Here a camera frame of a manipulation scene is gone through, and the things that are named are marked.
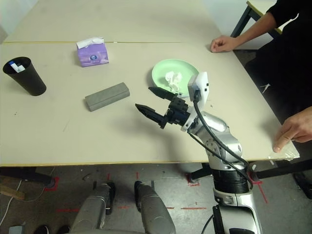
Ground grey glasses case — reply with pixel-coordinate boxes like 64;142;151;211
84;82;131;113

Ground grey robot left leg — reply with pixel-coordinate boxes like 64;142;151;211
70;181;117;234

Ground grey robot leg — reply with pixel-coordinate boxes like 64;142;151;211
70;181;117;234
134;180;176;234

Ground bystander body black clothes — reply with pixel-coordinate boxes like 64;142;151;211
244;0;312;125

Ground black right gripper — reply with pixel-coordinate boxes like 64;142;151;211
135;86;194;129

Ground neighbouring table with metal frame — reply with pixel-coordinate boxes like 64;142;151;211
230;0;283;39

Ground green plate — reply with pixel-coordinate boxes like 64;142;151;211
151;58;199;98

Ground bystander bare hand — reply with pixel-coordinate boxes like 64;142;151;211
272;106;312;154
210;35;239;53

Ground purple tissue pack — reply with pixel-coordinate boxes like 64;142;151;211
76;36;110;68

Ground white tissue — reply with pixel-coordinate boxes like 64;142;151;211
165;71;184;92

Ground bystander bare forearm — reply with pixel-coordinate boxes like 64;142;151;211
231;11;278;50

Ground black cup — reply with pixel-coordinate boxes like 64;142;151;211
2;57;47;97

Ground wooden block on floor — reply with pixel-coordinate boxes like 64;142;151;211
0;185;26;201

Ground grey robot right leg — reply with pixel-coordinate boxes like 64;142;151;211
134;180;176;234

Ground white floor cable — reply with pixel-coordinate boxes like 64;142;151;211
0;168;56;212

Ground clear tape strip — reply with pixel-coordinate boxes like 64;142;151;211
268;150;301;162

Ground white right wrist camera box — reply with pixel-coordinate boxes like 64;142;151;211
180;71;210;133

